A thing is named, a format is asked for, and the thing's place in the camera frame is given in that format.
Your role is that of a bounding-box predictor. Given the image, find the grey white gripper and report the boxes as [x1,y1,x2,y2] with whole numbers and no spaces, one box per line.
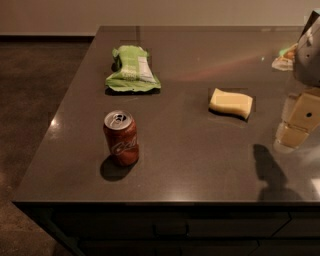
[275,9,320,149]

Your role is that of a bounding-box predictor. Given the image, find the red coke can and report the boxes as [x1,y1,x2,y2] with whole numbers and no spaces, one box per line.
[103,110,139,166]

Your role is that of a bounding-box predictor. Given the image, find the colourful snack bag at edge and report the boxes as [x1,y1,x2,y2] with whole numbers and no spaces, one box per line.
[272,43,298,71]

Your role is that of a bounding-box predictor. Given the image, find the green rice chip bag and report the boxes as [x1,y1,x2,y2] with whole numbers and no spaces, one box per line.
[105,45,161,92]

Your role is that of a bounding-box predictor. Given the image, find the yellow sponge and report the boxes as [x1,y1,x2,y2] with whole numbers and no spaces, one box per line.
[209,89,253,119]

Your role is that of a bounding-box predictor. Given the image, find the dark cabinet drawers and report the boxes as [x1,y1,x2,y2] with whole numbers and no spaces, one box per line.
[15,202,320,256]

